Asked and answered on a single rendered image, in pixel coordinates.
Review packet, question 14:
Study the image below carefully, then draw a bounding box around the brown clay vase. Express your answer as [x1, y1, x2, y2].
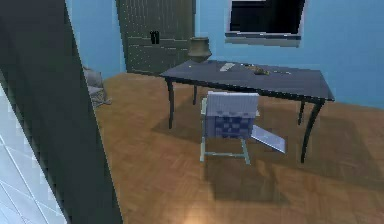
[187, 36, 213, 64]

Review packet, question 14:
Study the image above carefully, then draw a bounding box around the pale blue woven chair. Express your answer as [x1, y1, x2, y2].
[199, 90, 287, 166]

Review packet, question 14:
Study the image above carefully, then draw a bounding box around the dark green panelled door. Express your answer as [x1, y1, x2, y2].
[115, 0, 197, 77]

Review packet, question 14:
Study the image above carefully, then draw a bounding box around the dark blue table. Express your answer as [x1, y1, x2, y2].
[159, 59, 336, 164]

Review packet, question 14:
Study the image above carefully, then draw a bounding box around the grey cushioned seat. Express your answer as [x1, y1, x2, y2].
[81, 65, 112, 108]

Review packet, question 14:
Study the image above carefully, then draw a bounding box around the dark window with pale frame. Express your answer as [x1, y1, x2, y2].
[224, 0, 307, 48]

